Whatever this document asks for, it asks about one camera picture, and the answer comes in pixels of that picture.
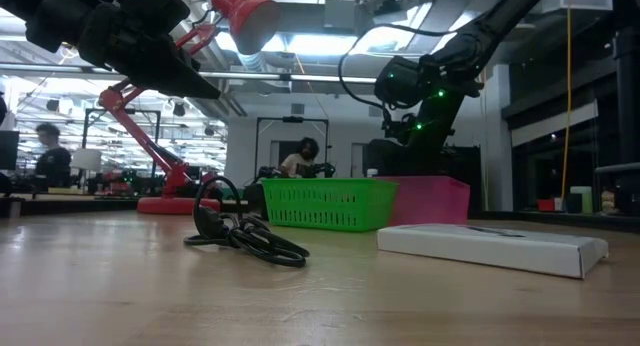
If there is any green plastic basket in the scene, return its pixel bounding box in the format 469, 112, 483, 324
260, 178, 400, 233

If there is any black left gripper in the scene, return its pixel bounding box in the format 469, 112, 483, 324
79, 0, 223, 100

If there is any small figurine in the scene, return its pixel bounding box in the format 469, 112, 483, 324
599, 189, 619, 215

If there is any black cable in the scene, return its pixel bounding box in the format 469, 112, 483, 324
183, 175, 311, 269

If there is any black vertical post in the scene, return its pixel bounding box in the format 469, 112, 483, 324
594, 28, 640, 212

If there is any pink plastic bin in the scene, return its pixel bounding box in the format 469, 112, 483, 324
377, 175, 472, 227

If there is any dark monitor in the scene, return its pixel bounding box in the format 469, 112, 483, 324
0, 130, 20, 171

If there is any person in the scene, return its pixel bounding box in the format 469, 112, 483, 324
278, 137, 321, 179
33, 122, 73, 190

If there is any yellow hanging cable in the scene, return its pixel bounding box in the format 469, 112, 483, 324
559, 0, 574, 200

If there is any black metal frame stand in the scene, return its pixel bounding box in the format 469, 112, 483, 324
254, 116, 331, 182

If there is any grey ceiling box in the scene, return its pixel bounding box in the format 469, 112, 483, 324
323, 0, 357, 30

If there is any red desk lamp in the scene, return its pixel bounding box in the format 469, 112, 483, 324
98, 0, 282, 216

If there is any white square card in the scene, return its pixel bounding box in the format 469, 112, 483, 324
376, 223, 610, 280

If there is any long ceiling light bar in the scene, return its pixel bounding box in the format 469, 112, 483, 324
199, 70, 379, 85

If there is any pale green container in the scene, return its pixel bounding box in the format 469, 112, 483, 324
569, 185, 594, 215

